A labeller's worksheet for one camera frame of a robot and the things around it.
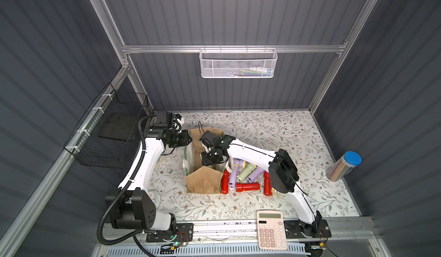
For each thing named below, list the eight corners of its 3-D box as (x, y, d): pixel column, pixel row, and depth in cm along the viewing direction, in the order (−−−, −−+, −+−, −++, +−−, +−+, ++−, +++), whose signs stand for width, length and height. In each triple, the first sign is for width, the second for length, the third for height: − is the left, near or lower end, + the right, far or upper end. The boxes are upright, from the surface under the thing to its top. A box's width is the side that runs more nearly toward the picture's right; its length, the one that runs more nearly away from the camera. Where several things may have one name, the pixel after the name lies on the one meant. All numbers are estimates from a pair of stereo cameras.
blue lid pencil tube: (327, 181, 90) (348, 163, 75) (322, 170, 94) (342, 151, 79) (340, 181, 90) (364, 163, 75) (335, 170, 94) (356, 151, 79)
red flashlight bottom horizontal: (235, 191, 86) (236, 189, 84) (235, 184, 88) (235, 182, 86) (259, 191, 86) (260, 189, 84) (258, 184, 88) (259, 182, 86)
